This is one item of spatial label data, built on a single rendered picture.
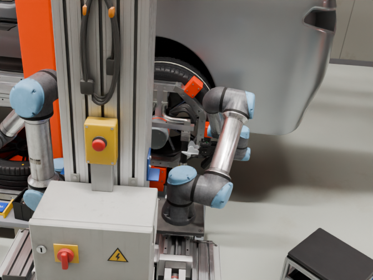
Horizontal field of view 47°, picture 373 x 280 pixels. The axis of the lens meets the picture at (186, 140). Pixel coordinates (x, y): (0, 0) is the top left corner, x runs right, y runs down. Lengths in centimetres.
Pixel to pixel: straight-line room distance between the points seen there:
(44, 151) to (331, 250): 172
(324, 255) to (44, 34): 188
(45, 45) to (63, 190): 98
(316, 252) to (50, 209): 170
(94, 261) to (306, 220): 230
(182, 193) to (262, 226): 153
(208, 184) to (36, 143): 68
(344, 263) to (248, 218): 91
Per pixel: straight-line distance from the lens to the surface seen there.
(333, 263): 258
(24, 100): 151
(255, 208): 336
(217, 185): 173
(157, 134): 236
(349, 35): 691
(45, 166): 165
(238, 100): 186
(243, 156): 229
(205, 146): 228
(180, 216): 182
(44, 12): 212
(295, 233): 323
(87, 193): 133
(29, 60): 223
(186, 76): 245
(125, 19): 114
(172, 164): 261
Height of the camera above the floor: 203
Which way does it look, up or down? 30 degrees down
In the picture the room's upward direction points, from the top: 5 degrees clockwise
